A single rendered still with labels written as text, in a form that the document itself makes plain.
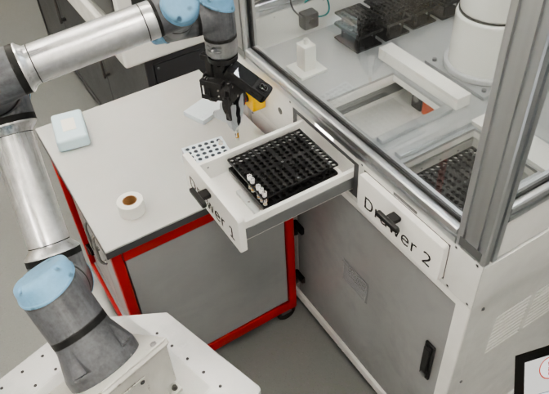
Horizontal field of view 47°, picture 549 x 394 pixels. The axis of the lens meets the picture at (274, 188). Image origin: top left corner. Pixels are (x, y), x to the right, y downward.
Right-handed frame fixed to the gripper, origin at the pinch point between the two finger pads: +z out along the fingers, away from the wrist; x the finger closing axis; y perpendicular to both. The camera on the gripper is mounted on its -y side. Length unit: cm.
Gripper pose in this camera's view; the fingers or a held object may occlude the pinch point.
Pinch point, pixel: (238, 125)
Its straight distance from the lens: 158.2
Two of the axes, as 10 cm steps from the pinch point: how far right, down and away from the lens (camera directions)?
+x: -4.2, 6.3, -6.6
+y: -9.1, -2.5, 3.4
